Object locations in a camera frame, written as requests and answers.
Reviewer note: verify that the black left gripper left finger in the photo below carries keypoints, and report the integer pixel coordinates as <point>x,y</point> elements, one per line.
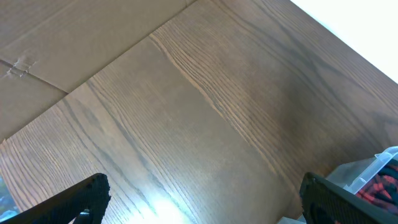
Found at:
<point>84,202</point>

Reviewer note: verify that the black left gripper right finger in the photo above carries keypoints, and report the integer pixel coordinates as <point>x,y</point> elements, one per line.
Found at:
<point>325,202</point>

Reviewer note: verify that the red navy plaid shirt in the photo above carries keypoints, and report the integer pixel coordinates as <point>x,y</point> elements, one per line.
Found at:
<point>381,190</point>

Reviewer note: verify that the clear plastic storage bin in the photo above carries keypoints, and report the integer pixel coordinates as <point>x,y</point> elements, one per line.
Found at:
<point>354,176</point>

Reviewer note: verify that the brown cardboard sheet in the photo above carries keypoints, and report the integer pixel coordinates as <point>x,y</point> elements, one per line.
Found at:
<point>50,47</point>

